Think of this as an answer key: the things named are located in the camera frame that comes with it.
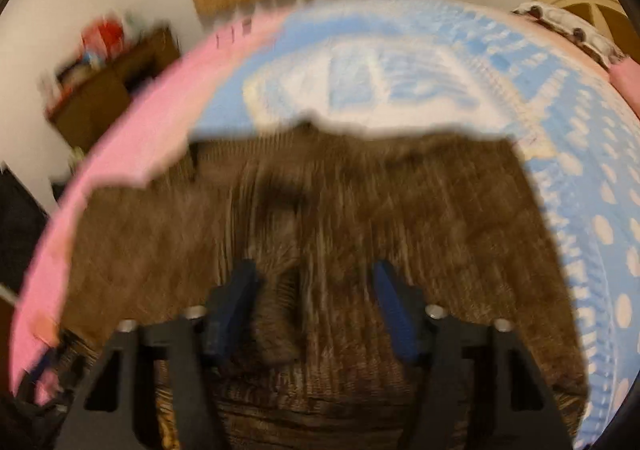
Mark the pink and blue bed blanket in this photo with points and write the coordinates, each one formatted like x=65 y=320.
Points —
x=382 y=66

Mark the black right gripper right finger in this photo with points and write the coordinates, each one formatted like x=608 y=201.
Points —
x=480 y=378

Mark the dark wooden desk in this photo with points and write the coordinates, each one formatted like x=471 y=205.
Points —
x=83 y=115

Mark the red gift bag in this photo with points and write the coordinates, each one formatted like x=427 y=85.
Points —
x=103 y=38

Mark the black bag on floor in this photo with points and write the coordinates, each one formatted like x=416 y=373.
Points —
x=22 y=223

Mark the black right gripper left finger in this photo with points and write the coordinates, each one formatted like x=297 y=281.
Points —
x=115 y=406

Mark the pink pillow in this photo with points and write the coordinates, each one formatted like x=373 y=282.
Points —
x=625 y=78

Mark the cream wooden headboard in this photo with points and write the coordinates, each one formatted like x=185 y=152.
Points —
x=608 y=17

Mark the brown knitted sweater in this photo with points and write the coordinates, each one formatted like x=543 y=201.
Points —
x=314 y=211

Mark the white patterned pillow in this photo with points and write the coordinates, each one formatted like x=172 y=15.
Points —
x=575 y=29

